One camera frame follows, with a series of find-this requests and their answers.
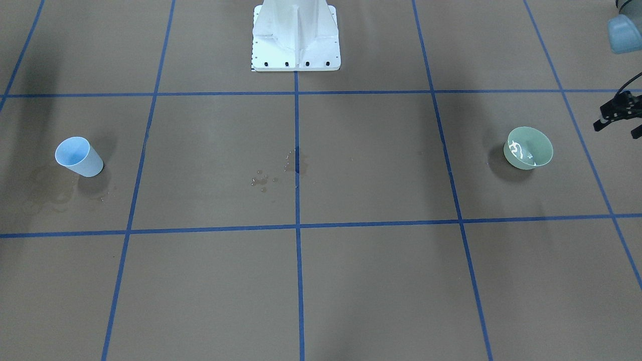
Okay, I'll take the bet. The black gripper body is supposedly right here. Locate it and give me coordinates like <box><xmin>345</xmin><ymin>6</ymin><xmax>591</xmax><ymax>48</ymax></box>
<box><xmin>609</xmin><ymin>92</ymin><xmax>641</xmax><ymax>121</ymax></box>

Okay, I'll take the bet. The pale green bowl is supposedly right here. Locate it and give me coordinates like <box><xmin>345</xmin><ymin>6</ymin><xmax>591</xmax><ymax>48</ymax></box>
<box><xmin>504</xmin><ymin>126</ymin><xmax>554</xmax><ymax>170</ymax></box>

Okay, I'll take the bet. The light blue plastic cup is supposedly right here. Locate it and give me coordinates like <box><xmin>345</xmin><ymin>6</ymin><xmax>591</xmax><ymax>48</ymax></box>
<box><xmin>54</xmin><ymin>136</ymin><xmax>105</xmax><ymax>177</ymax></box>

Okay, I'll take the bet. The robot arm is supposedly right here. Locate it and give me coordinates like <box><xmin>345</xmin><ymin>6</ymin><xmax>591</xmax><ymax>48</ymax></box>
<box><xmin>592</xmin><ymin>1</ymin><xmax>641</xmax><ymax>132</ymax></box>

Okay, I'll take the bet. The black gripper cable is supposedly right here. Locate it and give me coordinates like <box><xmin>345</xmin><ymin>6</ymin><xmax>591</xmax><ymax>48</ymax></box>
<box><xmin>614</xmin><ymin>72</ymin><xmax>642</xmax><ymax>101</ymax></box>

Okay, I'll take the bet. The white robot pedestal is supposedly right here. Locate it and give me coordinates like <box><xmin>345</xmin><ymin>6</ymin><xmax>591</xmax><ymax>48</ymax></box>
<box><xmin>251</xmin><ymin>1</ymin><xmax>342</xmax><ymax>72</ymax></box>

